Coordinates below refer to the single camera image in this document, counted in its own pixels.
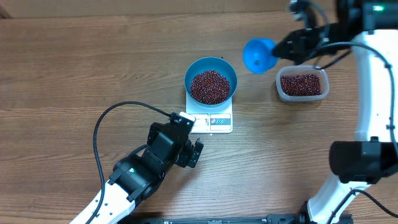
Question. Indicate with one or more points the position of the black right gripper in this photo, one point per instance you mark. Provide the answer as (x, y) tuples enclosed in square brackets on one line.
[(299, 42)]

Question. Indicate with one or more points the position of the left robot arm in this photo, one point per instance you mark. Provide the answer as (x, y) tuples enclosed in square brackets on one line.
[(135, 178)]

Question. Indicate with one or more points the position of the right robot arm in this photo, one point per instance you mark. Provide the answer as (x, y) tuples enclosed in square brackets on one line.
[(368, 29)]

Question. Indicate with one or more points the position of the blue plastic measuring scoop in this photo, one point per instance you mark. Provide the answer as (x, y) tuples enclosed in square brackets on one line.
[(258, 57)]

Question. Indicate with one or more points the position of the teal blue bowl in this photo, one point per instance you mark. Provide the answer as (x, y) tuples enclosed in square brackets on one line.
[(207, 64)]

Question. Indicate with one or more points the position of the red adzuki beans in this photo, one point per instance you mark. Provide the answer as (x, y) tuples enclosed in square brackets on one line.
[(210, 88)]

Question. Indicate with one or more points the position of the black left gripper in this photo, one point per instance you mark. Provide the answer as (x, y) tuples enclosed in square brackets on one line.
[(185, 158)]

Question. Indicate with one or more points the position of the white digital kitchen scale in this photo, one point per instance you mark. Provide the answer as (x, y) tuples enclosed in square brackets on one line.
[(210, 119)]

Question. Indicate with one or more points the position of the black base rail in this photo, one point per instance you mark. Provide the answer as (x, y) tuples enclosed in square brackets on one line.
[(217, 220)]

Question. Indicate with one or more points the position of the clear plastic bean container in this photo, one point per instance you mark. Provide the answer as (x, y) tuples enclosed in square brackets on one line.
[(301, 83)]

